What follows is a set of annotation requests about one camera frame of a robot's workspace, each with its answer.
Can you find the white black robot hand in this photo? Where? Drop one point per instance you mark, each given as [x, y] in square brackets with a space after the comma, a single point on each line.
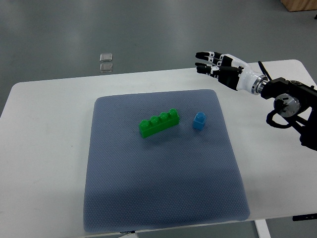
[231, 71]

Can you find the blue toy block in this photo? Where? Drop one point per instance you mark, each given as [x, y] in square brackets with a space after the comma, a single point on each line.
[199, 121]

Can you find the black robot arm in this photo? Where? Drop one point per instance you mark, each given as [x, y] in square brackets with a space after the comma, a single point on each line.
[295, 105]

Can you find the green four-stud toy block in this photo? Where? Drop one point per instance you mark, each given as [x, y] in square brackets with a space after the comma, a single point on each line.
[156, 124]

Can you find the wooden box corner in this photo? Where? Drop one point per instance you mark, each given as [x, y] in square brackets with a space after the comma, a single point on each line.
[299, 5]

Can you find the blue-grey textured mat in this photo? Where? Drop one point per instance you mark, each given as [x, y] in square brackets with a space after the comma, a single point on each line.
[177, 177]

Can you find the upper metal floor plate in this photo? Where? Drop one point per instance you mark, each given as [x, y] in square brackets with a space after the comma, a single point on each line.
[106, 57]

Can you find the white table leg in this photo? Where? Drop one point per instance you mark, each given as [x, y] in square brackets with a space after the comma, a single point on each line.
[262, 228]

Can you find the black table control panel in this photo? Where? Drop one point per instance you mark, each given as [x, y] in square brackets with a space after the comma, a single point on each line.
[304, 217]

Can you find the black label under table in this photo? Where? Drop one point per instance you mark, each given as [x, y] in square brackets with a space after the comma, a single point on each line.
[127, 232]

